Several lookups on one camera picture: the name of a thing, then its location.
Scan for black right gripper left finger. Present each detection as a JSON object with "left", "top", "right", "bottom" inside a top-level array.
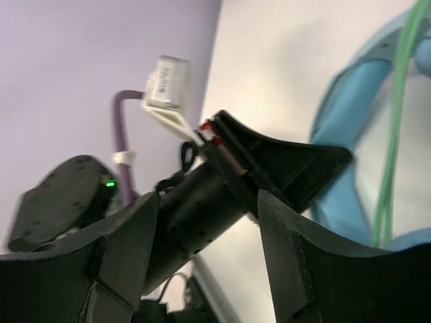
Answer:
[{"left": 1, "top": 192, "right": 158, "bottom": 322}]

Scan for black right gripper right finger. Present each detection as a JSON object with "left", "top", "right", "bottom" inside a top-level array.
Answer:
[{"left": 258, "top": 191, "right": 430, "bottom": 322}]

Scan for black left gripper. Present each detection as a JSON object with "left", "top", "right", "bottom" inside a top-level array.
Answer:
[{"left": 143, "top": 110, "right": 353, "bottom": 295}]

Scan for light blue headphones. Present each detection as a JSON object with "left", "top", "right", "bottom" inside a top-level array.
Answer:
[{"left": 310, "top": 13, "right": 430, "bottom": 251}]

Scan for green headphone cable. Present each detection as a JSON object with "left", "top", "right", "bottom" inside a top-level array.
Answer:
[{"left": 372, "top": 0, "right": 428, "bottom": 250}]

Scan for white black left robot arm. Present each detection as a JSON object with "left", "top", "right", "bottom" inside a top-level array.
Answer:
[{"left": 1, "top": 110, "right": 352, "bottom": 303}]

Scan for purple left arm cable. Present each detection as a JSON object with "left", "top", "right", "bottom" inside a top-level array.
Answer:
[{"left": 110, "top": 89, "right": 146, "bottom": 205}]

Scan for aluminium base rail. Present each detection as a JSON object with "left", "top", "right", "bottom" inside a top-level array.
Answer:
[{"left": 193, "top": 255, "right": 241, "bottom": 323}]

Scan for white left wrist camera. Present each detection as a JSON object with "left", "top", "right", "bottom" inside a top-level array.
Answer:
[{"left": 141, "top": 55, "right": 204, "bottom": 147}]

